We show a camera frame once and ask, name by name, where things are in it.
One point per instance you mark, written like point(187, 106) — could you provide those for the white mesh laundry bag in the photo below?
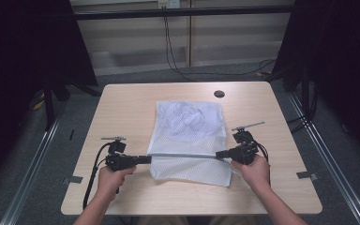
point(189, 168)

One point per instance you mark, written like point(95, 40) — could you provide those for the grey tape piece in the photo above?
point(306, 175)
point(72, 180)

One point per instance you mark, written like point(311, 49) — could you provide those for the black curtain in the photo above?
point(18, 62)
point(340, 62)

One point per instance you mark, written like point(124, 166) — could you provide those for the person's left hand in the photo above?
point(112, 181)

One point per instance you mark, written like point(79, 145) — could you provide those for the person's right hand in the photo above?
point(256, 173)

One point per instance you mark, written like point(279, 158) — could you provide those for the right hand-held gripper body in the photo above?
point(245, 151)

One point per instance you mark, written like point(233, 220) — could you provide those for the black horizontal bar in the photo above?
point(181, 13)

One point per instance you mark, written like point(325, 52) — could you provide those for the black metal stand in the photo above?
point(49, 106)

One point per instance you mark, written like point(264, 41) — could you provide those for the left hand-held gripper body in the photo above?
point(118, 161)

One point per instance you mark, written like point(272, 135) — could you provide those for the white crumpled garment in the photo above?
point(187, 117)

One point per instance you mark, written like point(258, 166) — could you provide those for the metal floor rail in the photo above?
point(31, 175)
point(331, 159)

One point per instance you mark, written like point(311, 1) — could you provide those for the white wall socket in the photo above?
point(168, 3)

